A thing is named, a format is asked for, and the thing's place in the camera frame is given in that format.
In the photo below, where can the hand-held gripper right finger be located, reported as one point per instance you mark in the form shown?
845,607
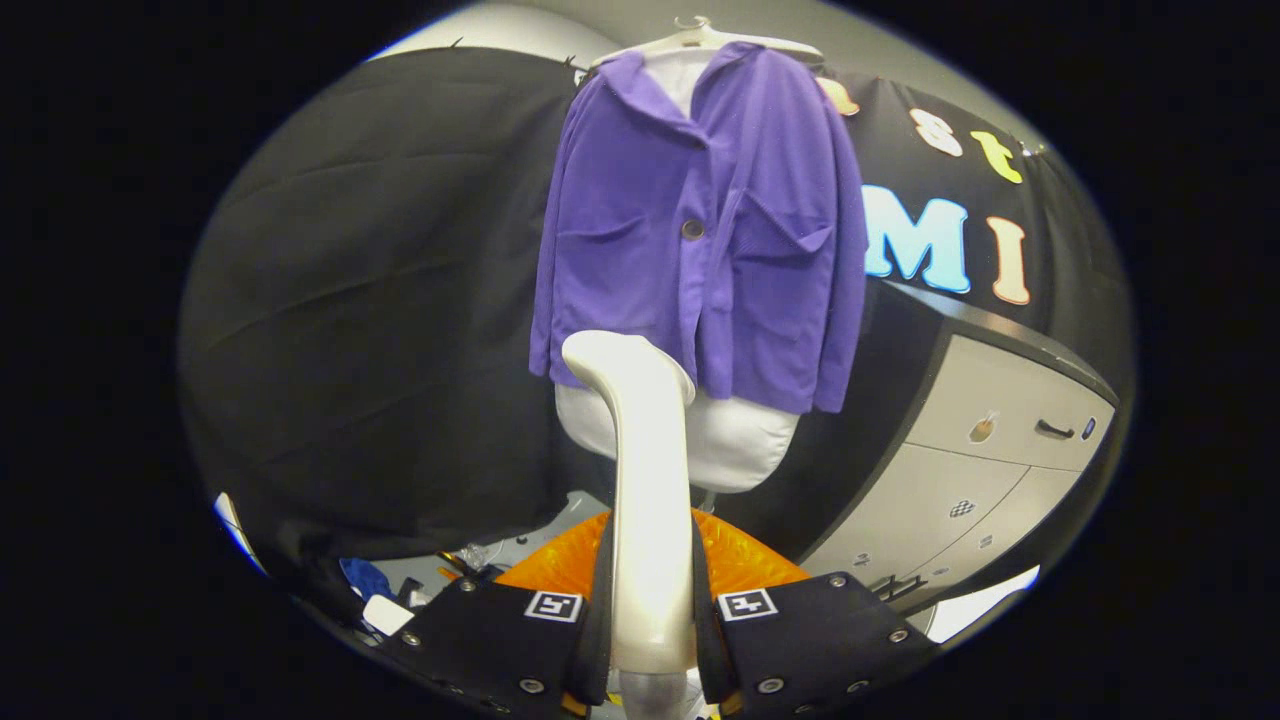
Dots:
708,655

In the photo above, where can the white padded garment form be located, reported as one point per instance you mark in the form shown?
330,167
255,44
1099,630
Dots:
740,440

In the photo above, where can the white garment steamer head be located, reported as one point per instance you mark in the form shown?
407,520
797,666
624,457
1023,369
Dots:
650,500

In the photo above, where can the small white object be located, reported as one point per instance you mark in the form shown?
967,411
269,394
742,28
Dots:
387,613

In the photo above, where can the white clothes hanger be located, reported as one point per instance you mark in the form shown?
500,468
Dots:
700,36

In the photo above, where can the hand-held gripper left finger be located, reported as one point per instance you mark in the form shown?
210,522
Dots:
600,655

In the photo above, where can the blue cloth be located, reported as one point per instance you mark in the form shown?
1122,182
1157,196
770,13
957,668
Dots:
365,578

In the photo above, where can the grey cabinet with dark top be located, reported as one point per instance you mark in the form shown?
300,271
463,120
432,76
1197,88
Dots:
1000,400

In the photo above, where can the purple jacket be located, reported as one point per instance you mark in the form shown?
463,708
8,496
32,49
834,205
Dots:
620,280

